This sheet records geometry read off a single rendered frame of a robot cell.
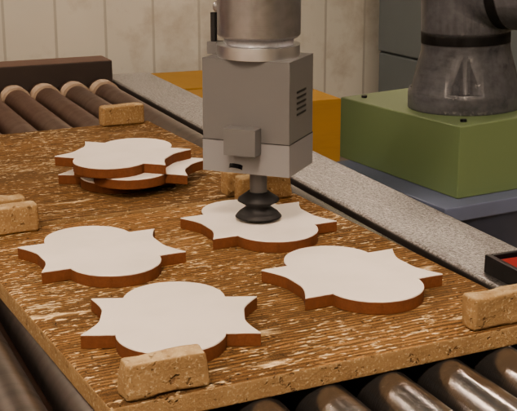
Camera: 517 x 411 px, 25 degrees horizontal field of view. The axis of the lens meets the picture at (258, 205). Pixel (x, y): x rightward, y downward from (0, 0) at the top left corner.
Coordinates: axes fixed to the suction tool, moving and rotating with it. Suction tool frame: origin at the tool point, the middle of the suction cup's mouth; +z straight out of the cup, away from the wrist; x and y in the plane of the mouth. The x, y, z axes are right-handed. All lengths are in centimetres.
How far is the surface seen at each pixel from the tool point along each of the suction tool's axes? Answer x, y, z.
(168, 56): 365, -187, 46
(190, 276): -14.5, -0.3, 1.4
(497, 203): 43.0, 14.6, 8.5
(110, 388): -36.6, 4.2, 1.4
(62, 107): 55, -54, 3
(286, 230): -2.5, 3.8, 0.3
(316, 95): 314, -101, 49
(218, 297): -20.9, 5.0, 0.3
